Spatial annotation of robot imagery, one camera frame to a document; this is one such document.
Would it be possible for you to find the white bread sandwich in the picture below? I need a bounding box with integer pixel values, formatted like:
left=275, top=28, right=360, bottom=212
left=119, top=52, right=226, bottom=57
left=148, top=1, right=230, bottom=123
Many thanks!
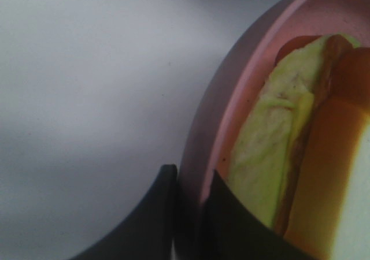
left=226, top=34, right=369, bottom=259

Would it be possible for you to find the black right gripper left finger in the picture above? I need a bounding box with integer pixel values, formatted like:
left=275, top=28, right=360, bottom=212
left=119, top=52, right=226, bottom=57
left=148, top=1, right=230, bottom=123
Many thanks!
left=73, top=165, right=177, bottom=260

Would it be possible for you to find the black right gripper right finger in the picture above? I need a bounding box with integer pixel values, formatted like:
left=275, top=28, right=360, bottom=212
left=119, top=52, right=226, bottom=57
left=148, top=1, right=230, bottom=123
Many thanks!
left=202, top=172, right=312, bottom=260

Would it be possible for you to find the pink plate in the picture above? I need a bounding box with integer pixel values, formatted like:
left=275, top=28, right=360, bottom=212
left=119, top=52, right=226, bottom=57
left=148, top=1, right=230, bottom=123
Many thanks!
left=179, top=0, right=369, bottom=207

